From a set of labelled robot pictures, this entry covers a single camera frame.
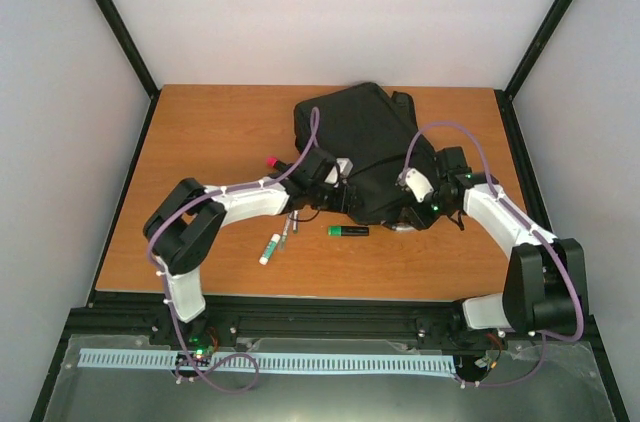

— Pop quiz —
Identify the green highlighter marker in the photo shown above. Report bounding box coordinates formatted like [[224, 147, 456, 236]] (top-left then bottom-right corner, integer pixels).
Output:
[[327, 225, 369, 237]]

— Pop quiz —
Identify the black student backpack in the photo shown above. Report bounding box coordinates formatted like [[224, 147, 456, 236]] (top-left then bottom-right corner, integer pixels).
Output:
[[293, 82, 444, 230]]

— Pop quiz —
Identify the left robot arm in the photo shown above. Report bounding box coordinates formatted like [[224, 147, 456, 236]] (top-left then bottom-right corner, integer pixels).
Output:
[[143, 148, 353, 345]]

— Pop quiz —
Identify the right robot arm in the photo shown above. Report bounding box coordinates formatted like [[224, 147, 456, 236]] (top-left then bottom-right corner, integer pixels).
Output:
[[432, 147, 588, 342]]

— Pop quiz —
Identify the clear pen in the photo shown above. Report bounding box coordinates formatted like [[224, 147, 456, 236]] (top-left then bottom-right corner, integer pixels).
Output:
[[279, 216, 291, 251]]

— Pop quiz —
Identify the white glue stick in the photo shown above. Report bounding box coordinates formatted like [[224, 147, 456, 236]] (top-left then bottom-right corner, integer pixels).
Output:
[[259, 234, 281, 265]]

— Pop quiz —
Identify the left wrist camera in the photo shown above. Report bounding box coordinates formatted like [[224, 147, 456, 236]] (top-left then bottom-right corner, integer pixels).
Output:
[[325, 158, 353, 186]]

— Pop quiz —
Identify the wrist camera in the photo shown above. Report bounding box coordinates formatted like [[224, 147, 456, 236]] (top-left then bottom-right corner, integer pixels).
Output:
[[397, 168, 434, 203], [325, 158, 353, 186]]

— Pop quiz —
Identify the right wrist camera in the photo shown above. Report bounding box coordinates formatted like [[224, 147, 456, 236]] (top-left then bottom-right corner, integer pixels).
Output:
[[397, 168, 434, 203]]

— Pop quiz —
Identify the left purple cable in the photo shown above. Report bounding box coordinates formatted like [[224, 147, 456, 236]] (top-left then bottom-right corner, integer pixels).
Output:
[[145, 106, 321, 392]]

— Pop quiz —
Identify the purple cable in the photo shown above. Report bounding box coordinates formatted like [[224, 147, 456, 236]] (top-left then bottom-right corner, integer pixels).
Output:
[[399, 120, 586, 390], [145, 106, 321, 392]]

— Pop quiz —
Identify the light blue cable duct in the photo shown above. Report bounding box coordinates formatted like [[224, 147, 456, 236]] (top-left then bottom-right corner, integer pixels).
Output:
[[77, 348, 456, 377]]

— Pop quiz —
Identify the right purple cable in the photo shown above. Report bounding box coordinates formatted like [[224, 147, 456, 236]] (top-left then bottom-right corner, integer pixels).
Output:
[[399, 120, 586, 390]]

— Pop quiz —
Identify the black mounting rail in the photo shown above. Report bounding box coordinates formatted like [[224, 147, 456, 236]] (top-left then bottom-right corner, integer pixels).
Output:
[[64, 291, 596, 348]]

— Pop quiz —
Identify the right black frame post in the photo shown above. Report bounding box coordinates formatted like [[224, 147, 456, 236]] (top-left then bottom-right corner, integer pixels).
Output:
[[503, 0, 609, 98]]

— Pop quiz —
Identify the black frame post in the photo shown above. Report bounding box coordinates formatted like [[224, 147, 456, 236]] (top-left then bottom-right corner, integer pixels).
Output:
[[62, 0, 161, 101], [503, 0, 609, 98]]

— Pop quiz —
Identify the left black frame post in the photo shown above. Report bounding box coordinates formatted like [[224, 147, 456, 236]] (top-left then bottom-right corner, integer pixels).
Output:
[[62, 0, 161, 101]]

